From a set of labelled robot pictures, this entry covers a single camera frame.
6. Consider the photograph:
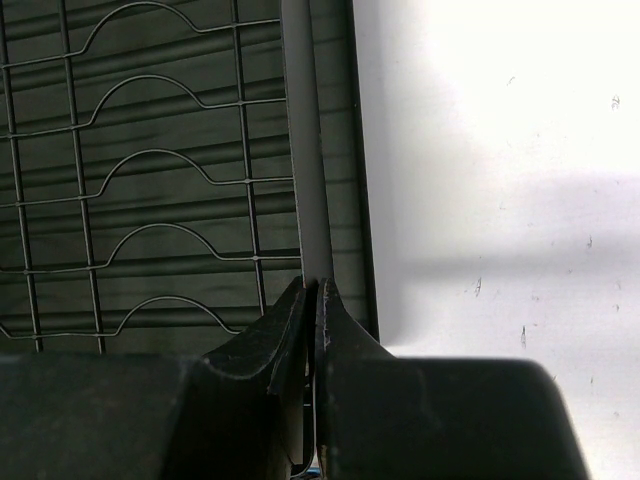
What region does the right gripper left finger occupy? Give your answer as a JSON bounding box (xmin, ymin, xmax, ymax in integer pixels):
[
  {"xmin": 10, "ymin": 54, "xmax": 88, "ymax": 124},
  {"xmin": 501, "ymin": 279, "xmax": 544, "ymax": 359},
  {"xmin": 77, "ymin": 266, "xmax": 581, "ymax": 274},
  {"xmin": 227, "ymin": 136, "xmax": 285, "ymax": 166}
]
[{"xmin": 203, "ymin": 276, "xmax": 306, "ymax": 395}]

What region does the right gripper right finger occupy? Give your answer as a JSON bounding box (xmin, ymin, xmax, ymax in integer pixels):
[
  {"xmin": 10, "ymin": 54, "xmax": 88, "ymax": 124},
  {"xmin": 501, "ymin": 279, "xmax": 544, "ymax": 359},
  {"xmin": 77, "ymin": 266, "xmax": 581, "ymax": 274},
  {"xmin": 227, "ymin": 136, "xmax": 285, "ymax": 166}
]
[{"xmin": 314, "ymin": 278, "xmax": 396, "ymax": 370}]

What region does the black plastic drain tray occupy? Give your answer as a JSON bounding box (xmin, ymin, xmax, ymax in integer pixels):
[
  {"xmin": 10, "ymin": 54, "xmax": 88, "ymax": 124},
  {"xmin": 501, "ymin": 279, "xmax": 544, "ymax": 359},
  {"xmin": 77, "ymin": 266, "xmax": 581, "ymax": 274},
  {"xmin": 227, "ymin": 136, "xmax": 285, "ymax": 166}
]
[{"xmin": 0, "ymin": 0, "xmax": 381, "ymax": 357}]

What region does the black wire dish rack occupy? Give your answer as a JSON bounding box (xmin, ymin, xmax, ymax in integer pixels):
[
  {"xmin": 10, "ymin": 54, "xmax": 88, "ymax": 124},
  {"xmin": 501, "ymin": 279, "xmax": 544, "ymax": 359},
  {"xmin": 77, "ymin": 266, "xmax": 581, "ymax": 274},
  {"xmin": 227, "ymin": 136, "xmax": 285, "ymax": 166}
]
[{"xmin": 0, "ymin": 0, "xmax": 334, "ymax": 355}]

